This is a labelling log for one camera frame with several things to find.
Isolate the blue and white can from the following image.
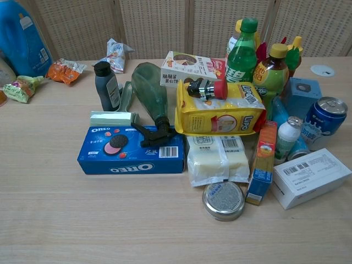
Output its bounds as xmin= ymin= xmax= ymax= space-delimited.
xmin=301 ymin=96 xmax=349 ymax=151

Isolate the small blue can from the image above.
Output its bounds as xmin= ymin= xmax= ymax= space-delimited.
xmin=286 ymin=134 xmax=312 ymax=162

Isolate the clear pack of white blocks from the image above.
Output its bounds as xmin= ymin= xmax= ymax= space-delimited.
xmin=186 ymin=134 xmax=251 ymax=188

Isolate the yellow Lipo snack bag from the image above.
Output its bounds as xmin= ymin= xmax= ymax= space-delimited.
xmin=174 ymin=80 xmax=267 ymax=136

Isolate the blue Oreo cookie box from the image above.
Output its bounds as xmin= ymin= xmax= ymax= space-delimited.
xmin=77 ymin=125 xmax=186 ymax=175

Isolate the green spray bottle black trigger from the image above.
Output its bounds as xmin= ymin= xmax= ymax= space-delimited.
xmin=130 ymin=62 xmax=178 ymax=149

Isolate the red capped metal push button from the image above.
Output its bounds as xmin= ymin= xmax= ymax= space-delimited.
xmin=186 ymin=79 xmax=228 ymax=101

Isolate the pale green cleaning tool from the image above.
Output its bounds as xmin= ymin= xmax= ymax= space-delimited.
xmin=90 ymin=81 xmax=140 ymax=128

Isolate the white triangular pastry box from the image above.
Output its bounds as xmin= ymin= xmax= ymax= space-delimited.
xmin=160 ymin=50 xmax=217 ymax=88

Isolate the red snack box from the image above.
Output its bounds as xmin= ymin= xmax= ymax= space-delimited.
xmin=211 ymin=57 xmax=228 ymax=81

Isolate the dark grey squeeze bottle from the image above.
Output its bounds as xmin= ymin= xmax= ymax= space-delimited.
xmin=93 ymin=61 xmax=121 ymax=112

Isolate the round silver tin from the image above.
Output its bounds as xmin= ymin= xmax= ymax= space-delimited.
xmin=202 ymin=181 xmax=246 ymax=222

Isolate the orange blue pasta box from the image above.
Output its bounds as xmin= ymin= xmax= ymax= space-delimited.
xmin=245 ymin=120 xmax=278 ymax=207

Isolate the white blue snack bag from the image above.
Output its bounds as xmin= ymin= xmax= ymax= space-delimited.
xmin=99 ymin=38 xmax=135 ymax=74

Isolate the green soda bottle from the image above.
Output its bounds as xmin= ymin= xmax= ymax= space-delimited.
xmin=224 ymin=17 xmax=258 ymax=84

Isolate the blue plastic bottle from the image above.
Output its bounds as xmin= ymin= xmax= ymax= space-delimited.
xmin=271 ymin=95 xmax=294 ymax=130

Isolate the rattan folding screen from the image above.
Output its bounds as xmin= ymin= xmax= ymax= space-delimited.
xmin=16 ymin=0 xmax=352 ymax=62

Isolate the yellow capped orange drink bottle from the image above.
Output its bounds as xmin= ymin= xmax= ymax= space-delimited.
xmin=225 ymin=19 xmax=261 ymax=59

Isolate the yellow capped iced tea bottle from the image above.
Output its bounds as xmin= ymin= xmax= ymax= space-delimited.
xmin=252 ymin=43 xmax=290 ymax=120

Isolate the small white yogurt bottle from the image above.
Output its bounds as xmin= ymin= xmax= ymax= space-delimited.
xmin=274 ymin=116 xmax=304 ymax=166

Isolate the orange snack packet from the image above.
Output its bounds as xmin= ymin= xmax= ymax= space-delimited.
xmin=45 ymin=58 xmax=88 ymax=84

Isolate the light blue square box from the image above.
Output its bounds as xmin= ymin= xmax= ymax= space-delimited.
xmin=280 ymin=77 xmax=323 ymax=120

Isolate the white labelled cardboard box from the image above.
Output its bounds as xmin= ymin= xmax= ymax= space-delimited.
xmin=269 ymin=147 xmax=352 ymax=211

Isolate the round grey table grommet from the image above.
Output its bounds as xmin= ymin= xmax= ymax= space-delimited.
xmin=310 ymin=64 xmax=336 ymax=78

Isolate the green yellow snack packet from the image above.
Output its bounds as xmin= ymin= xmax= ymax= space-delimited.
xmin=2 ymin=75 xmax=45 ymax=104

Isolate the beige rounded bottle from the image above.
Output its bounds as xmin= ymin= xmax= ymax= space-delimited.
xmin=0 ymin=56 xmax=18 ymax=88

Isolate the blue laundry detergent jug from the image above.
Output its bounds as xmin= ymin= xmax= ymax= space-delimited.
xmin=0 ymin=0 xmax=54 ymax=78

